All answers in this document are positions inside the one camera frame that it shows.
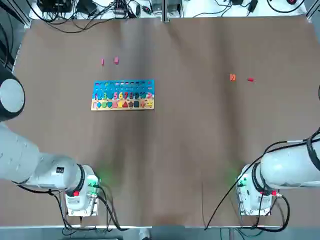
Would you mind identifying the blue wooden toy board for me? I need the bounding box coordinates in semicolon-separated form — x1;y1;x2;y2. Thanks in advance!
90;79;156;111

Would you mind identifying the dark power supply box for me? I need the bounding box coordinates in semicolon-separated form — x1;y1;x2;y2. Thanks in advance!
151;0;163;14

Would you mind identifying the grey metal box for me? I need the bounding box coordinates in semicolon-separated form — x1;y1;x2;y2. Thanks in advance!
167;0;183;15

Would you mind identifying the white desk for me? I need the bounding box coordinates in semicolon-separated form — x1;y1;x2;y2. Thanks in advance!
28;0;309;20

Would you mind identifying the black device box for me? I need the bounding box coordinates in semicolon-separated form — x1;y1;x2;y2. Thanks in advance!
37;0;73;13

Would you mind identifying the long black right arm cable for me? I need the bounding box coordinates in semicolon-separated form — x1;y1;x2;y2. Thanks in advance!
203;136;320;231

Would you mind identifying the aluminium post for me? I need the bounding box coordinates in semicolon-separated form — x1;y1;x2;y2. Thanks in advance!
161;0;169;23

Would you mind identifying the aluminium frame profile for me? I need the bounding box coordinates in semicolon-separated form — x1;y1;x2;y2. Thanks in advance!
14;0;33;30
306;0;320;25

